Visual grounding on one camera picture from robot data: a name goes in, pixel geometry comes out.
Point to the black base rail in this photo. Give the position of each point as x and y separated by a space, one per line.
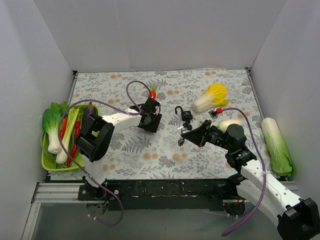
215 195

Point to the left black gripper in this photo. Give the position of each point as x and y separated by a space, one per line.
152 122

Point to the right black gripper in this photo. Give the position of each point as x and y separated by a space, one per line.
203 135

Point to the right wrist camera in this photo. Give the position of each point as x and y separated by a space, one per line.
214 112

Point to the yellow napa cabbage toy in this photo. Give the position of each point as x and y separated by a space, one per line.
214 96

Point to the black key bunch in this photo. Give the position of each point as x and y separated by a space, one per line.
186 126

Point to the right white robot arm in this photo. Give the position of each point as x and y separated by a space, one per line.
294 217

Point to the floral tablecloth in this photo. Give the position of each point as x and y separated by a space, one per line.
136 154

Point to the orange toy carrot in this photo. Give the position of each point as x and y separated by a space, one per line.
153 91

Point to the green plastic tray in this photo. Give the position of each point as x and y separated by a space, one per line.
48 160

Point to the black padlock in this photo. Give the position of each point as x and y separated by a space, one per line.
186 116

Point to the purple eggplant toy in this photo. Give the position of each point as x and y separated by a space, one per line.
90 112

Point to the bok choy toy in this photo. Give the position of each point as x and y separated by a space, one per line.
50 123

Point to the large green napa cabbage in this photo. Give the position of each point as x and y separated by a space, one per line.
281 160

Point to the white radish toy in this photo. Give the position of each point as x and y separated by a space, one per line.
223 124

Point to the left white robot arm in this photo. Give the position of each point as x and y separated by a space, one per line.
96 133

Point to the celery stalk toy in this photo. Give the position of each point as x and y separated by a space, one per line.
71 119

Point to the green leafy lettuce toy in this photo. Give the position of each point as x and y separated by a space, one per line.
61 107

